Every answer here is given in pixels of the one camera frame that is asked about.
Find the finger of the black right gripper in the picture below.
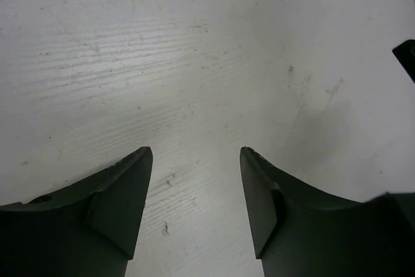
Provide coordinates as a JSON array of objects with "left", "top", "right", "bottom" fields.
[{"left": 392, "top": 39, "right": 415, "bottom": 82}]

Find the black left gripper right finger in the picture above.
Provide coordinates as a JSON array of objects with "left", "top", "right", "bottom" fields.
[{"left": 240, "top": 147, "right": 414, "bottom": 276}]

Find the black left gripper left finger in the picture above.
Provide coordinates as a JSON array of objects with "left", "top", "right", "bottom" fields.
[{"left": 1, "top": 147, "right": 152, "bottom": 276}]

